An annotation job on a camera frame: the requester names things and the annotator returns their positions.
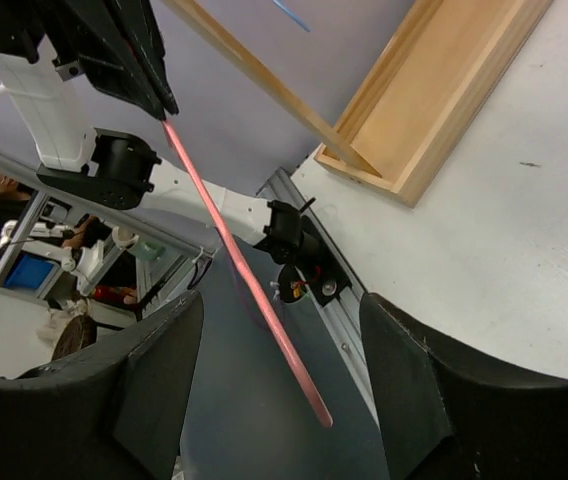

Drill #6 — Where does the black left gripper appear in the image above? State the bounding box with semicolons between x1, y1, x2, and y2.
0;1;179;120

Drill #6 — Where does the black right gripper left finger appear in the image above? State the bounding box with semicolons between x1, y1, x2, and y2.
0;291;204;479

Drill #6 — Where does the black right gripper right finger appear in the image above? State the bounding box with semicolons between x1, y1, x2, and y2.
359;293;568;479

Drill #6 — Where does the pink wire hanger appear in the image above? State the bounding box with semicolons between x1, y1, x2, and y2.
161;120;333;428

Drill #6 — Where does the light blue wire hanger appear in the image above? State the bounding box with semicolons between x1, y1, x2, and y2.
272;0;310;32

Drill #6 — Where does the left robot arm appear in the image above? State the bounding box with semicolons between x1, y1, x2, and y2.
0;1;327;266

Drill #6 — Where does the person in background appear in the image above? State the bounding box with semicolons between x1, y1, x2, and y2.
0;173;138;306

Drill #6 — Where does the wooden clothes rack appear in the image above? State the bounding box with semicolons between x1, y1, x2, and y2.
166;1;551;207

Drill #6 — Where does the aluminium mounting rail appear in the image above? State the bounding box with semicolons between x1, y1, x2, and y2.
260;168;379;425

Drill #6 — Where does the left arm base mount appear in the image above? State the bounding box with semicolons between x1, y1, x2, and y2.
265;216;352;306

